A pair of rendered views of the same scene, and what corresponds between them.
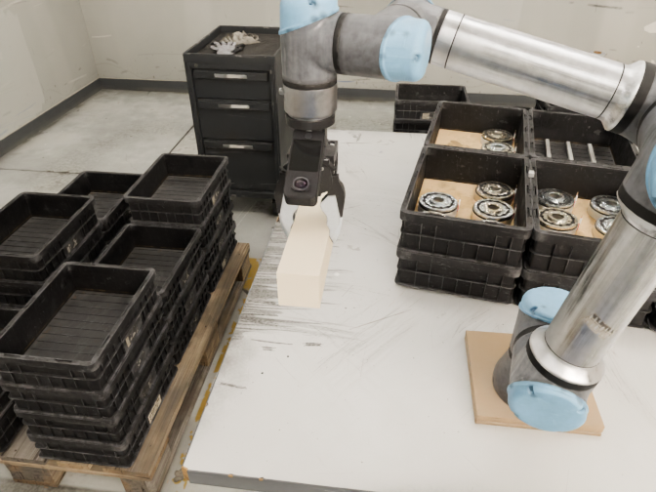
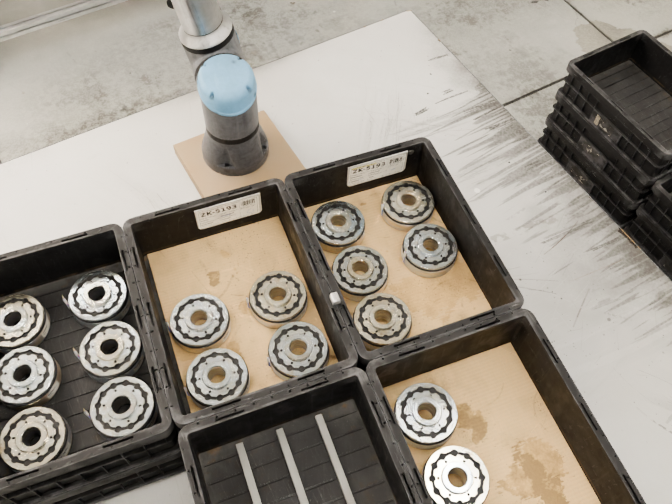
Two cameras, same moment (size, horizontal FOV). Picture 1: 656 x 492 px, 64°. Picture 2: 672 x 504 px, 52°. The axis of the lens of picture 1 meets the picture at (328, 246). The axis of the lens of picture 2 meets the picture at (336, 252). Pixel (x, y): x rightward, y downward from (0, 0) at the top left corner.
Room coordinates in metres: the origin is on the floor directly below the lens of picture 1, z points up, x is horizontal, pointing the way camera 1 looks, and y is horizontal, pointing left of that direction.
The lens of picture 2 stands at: (1.65, -0.88, 1.93)
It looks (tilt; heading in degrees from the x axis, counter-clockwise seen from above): 58 degrees down; 140
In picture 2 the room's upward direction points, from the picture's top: 3 degrees clockwise
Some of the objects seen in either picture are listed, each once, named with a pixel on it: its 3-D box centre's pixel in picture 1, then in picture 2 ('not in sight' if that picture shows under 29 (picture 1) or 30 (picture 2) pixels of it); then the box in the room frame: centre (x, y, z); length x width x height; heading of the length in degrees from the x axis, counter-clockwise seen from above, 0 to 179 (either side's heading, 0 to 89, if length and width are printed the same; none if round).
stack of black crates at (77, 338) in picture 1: (98, 363); (623, 142); (1.09, 0.70, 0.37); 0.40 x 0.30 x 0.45; 173
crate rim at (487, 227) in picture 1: (470, 185); (397, 240); (1.20, -0.37, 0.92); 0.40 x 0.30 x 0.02; 163
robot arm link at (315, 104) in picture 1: (307, 98); not in sight; (0.72, 0.03, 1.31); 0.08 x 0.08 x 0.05
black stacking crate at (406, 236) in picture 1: (467, 203); (394, 255); (1.20, -0.37, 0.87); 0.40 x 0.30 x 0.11; 163
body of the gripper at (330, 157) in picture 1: (311, 149); not in sight; (0.72, 0.02, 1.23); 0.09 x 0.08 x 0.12; 173
